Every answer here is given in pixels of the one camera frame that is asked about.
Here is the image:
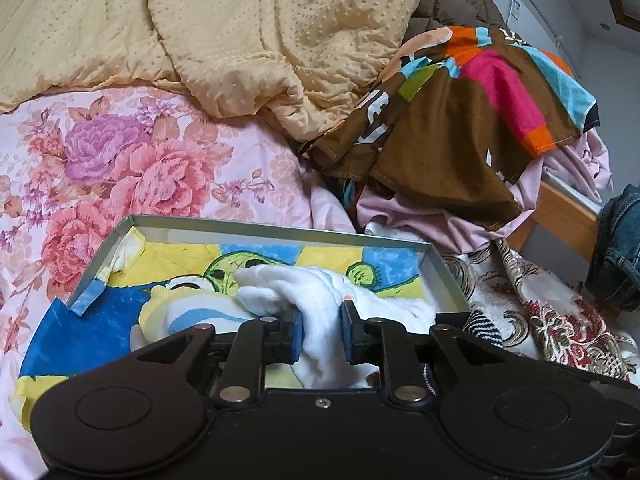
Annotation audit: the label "pink floral bedsheet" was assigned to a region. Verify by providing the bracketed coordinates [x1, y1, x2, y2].
[0, 85, 361, 480]

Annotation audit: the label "white air conditioner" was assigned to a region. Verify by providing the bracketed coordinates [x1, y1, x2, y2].
[500, 0, 566, 56]

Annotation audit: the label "yellow dotted quilt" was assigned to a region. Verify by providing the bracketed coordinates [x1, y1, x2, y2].
[0, 0, 431, 136]

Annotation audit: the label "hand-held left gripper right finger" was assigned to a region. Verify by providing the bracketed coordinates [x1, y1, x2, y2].
[340, 300, 506, 406]

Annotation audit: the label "cartoon print box tray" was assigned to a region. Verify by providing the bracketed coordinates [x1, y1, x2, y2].
[17, 214, 471, 431]

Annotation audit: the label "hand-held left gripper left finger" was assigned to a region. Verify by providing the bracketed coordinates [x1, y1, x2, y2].
[135, 310, 304, 407]

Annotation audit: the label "white fluffy sock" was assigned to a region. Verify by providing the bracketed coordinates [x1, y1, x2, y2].
[235, 265, 436, 391]

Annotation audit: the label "black white striped sock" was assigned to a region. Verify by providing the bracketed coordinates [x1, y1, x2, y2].
[425, 310, 506, 396]

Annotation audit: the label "brown multicolour striped shirt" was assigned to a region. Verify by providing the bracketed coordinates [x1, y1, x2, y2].
[305, 25, 601, 231]

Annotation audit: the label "pastel striped sock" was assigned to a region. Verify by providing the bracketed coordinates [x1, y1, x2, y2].
[131, 275, 261, 356]

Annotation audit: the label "blue denim jeans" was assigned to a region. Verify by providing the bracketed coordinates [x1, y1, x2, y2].
[582, 185, 640, 313]

